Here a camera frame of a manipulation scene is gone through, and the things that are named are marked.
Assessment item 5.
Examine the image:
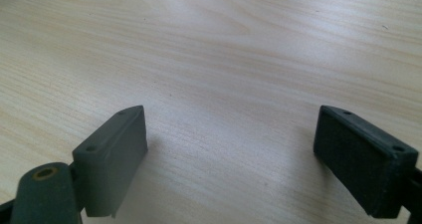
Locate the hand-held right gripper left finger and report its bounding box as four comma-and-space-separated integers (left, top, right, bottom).
72, 105, 149, 219

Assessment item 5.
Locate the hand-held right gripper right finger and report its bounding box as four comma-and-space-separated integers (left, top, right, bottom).
313, 105, 420, 219

